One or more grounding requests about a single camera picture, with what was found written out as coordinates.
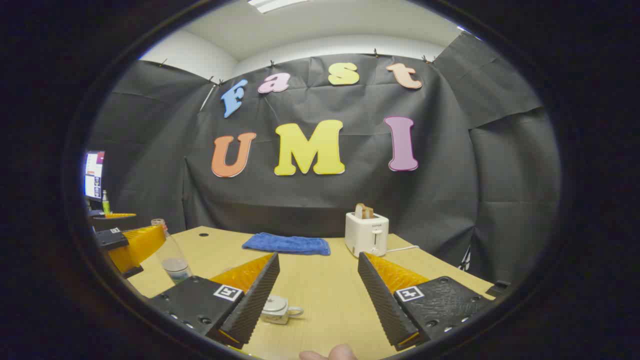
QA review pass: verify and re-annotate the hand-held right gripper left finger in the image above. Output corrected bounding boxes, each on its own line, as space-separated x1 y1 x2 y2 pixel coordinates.
149 252 281 350

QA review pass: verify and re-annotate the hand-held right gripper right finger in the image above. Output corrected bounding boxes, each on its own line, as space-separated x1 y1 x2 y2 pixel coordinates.
357 251 497 352

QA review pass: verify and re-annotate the white teacup lid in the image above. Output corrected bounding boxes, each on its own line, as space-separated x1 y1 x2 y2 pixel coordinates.
263 295 289 314

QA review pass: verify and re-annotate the white ceramic teacup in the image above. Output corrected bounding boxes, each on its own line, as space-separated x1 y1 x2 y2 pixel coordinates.
259 295 305 325

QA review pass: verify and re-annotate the clear plastic water bottle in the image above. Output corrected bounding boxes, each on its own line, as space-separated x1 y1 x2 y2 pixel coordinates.
151 218 193 285

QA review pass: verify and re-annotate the computer monitor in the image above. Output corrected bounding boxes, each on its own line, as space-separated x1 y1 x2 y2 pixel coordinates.
83 150 106 202

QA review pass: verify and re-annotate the blue folded towel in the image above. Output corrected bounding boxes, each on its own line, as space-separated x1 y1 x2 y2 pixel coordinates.
242 232 332 257

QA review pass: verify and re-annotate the white toaster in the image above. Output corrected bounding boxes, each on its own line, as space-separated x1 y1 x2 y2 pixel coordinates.
344 211 390 258

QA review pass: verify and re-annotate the ceiling light panel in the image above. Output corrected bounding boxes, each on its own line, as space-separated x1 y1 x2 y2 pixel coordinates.
247 0 311 14

